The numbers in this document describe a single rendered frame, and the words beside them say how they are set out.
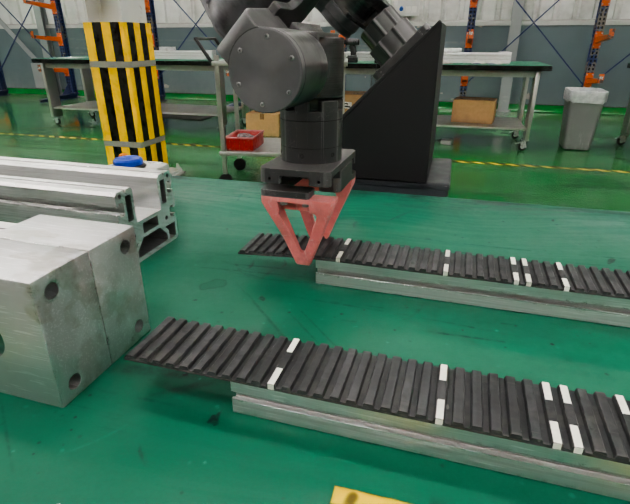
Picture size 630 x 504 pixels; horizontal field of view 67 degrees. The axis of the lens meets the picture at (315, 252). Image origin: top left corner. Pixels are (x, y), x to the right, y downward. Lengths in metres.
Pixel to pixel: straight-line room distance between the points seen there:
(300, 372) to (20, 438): 0.18
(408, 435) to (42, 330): 0.23
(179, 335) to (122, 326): 0.06
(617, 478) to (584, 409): 0.04
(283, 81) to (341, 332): 0.20
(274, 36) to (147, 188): 0.29
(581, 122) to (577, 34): 2.89
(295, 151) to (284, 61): 0.11
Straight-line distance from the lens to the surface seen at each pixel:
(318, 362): 0.32
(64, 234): 0.40
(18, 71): 11.39
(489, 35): 7.93
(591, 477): 0.32
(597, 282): 0.48
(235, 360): 0.32
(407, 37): 0.89
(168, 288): 0.50
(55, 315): 0.35
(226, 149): 3.56
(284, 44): 0.35
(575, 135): 5.37
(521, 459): 0.31
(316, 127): 0.43
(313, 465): 0.30
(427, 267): 0.46
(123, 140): 3.81
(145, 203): 0.59
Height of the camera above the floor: 1.01
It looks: 24 degrees down
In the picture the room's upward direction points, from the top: straight up
